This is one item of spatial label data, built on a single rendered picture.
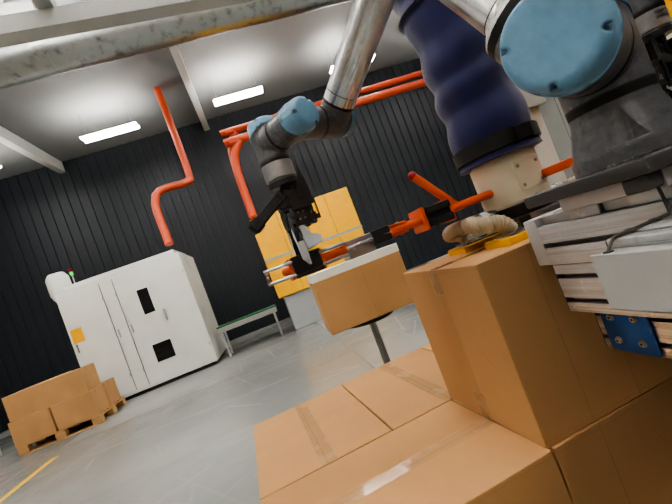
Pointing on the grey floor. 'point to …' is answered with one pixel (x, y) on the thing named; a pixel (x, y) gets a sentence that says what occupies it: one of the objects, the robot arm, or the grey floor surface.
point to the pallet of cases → (60, 407)
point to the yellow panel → (277, 237)
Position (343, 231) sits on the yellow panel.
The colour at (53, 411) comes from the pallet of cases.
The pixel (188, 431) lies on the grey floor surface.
